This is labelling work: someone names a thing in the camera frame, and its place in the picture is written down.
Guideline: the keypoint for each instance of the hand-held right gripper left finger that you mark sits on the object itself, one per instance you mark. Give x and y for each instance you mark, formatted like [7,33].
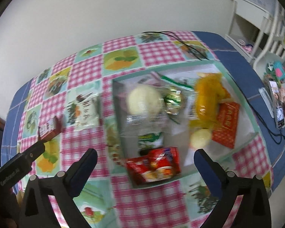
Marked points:
[83,171]

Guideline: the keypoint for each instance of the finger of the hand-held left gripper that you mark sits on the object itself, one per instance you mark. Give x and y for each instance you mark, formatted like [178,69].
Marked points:
[36,150]

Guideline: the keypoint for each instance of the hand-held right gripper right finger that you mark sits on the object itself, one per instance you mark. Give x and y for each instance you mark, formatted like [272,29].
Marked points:
[209,171]

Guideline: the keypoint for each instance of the dark red snack box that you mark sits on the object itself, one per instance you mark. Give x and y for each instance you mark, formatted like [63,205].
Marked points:
[49,127]

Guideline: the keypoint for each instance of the red gold packet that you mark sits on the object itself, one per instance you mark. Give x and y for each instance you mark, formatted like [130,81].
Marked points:
[225,123]

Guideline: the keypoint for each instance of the red crinkled snack packet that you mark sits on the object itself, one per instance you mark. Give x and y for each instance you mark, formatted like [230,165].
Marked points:
[154,166]

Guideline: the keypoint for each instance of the teal cardboard box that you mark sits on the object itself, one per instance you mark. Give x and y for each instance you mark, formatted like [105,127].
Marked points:
[245,121]

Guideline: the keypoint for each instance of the large green white biscuit packet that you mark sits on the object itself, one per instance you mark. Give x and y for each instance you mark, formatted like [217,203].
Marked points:
[149,140]

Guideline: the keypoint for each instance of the yellow snack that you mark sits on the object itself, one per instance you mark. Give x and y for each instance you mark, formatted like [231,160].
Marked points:
[206,99]

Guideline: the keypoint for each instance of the green clear cookie packet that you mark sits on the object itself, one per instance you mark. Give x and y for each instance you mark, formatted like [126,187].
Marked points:
[173,99]

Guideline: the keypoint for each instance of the white bun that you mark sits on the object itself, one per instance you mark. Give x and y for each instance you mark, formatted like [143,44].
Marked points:
[143,99]

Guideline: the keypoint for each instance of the white fruit print packet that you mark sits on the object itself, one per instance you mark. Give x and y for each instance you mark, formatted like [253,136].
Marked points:
[83,111]

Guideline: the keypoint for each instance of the black phone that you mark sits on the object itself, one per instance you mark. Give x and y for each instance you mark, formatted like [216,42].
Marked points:
[276,104]

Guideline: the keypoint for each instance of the colourful toy clutter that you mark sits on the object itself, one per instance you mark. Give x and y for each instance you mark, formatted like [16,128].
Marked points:
[279,72]

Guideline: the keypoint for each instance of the pink checked tablecloth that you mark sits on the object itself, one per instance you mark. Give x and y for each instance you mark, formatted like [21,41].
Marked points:
[156,49]

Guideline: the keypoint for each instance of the white furniture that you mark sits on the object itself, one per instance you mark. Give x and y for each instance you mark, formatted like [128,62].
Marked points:
[249,14]

